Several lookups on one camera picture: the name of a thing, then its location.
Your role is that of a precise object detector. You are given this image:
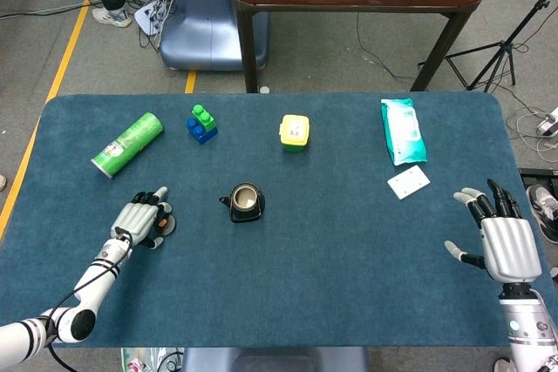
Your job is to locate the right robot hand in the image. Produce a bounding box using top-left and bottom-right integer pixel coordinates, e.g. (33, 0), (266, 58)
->
(444, 179), (543, 284)

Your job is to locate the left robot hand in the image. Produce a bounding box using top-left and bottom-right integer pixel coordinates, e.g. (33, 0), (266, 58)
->
(110, 186), (174, 250)

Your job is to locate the black teapot lid wooden knob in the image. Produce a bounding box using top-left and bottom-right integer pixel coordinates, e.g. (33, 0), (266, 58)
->
(155, 213), (179, 238)

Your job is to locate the black cast iron teapot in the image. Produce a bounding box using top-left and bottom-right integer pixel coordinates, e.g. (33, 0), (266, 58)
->
(218, 181), (266, 224)

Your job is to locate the green container yellow lid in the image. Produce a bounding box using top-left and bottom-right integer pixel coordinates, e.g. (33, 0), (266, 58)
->
(279, 114), (312, 153)

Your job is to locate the grey black sneaker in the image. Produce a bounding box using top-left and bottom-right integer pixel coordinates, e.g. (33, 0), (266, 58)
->
(526, 184), (558, 245)

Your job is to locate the green chips can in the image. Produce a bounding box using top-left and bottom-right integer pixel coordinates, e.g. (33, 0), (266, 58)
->
(90, 112), (165, 179)

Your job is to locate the blue toy brick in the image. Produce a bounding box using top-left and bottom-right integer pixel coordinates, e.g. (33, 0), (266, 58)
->
(186, 117), (218, 145)

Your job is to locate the white flat plastic plate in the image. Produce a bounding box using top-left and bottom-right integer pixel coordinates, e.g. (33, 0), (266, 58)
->
(386, 166), (432, 200)

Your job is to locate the green toy brick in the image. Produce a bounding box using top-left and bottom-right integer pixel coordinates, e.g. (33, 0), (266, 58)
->
(191, 104), (218, 132)

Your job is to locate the white power adapter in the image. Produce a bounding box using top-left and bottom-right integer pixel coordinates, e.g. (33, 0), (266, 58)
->
(535, 105), (558, 138)

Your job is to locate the teal wet wipes pack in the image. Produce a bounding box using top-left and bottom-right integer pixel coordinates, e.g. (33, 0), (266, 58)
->
(380, 98), (428, 167)

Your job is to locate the robot own torso base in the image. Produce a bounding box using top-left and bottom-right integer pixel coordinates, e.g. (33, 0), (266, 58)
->
(180, 347), (370, 372)

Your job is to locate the black tripod stand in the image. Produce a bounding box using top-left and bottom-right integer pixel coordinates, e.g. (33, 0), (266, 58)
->
(418, 0), (558, 93)

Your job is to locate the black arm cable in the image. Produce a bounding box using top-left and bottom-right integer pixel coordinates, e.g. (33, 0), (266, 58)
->
(43, 227), (134, 372)

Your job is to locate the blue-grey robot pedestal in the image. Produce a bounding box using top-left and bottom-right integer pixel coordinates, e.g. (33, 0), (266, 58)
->
(159, 0), (270, 71)

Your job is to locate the white panel with cables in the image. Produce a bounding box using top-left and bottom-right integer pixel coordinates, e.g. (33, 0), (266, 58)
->
(133, 0), (175, 37)

